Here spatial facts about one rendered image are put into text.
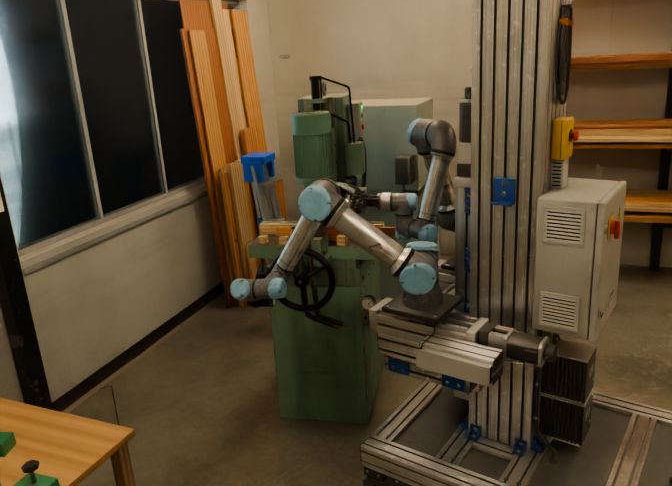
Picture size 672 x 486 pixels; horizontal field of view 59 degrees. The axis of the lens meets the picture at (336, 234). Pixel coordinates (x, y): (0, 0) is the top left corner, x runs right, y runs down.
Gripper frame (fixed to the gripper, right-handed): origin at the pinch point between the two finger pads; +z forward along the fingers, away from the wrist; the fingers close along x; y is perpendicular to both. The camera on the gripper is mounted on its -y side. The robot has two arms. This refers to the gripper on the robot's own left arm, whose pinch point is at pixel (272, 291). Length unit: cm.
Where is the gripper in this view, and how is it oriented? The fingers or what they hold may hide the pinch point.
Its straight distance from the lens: 250.0
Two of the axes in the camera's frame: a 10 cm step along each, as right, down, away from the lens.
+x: 9.7, -0.7, -2.5
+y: 0.2, 9.8, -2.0
